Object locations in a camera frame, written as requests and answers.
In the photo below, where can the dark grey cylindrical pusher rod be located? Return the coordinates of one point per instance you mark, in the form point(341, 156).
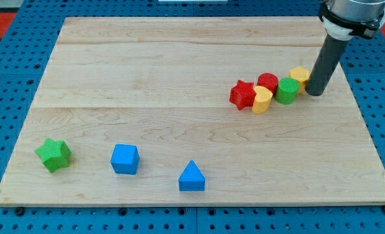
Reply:
point(326, 62)

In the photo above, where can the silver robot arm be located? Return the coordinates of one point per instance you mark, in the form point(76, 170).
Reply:
point(342, 20)

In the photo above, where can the blue cube block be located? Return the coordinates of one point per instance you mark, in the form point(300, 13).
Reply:
point(125, 159)

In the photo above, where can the red cylinder block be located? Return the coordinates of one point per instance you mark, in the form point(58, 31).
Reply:
point(269, 81)

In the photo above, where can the wooden board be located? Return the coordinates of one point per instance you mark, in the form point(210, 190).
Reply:
point(163, 85)

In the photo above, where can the yellow hexagon block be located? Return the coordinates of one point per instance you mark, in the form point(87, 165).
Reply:
point(301, 75)

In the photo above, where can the green cylinder block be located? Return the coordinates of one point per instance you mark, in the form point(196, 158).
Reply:
point(286, 91)

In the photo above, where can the green star block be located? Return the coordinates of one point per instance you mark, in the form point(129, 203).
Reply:
point(54, 154)

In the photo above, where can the red star block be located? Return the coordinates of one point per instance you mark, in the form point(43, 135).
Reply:
point(242, 94)

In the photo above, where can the yellow heart block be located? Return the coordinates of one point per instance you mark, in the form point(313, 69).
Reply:
point(262, 99)

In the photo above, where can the blue triangle block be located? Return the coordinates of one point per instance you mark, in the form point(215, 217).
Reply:
point(192, 179)

